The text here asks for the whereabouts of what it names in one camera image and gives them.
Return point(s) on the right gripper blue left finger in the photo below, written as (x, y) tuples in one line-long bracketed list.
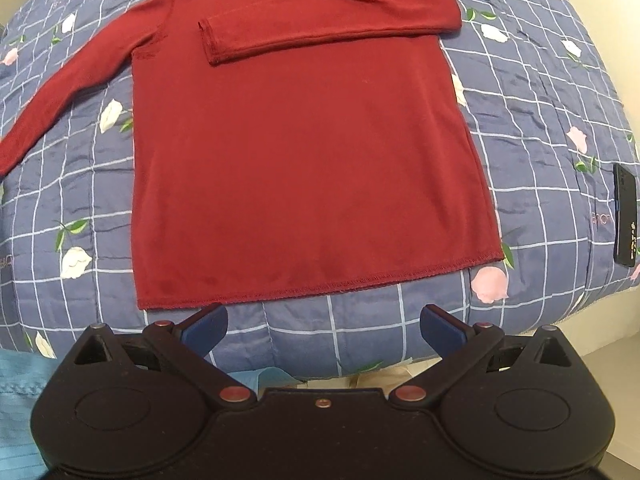
[(181, 350)]

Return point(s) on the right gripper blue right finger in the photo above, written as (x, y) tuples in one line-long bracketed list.
[(460, 347)]

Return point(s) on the red long sleeve sweater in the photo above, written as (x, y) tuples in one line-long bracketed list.
[(285, 148)]

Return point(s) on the black smartphone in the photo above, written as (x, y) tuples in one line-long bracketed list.
[(626, 224)]

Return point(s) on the blue checked floral quilt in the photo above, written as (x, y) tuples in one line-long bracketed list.
[(549, 126)]

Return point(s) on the light blue cloth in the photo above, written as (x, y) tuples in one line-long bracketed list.
[(23, 377)]

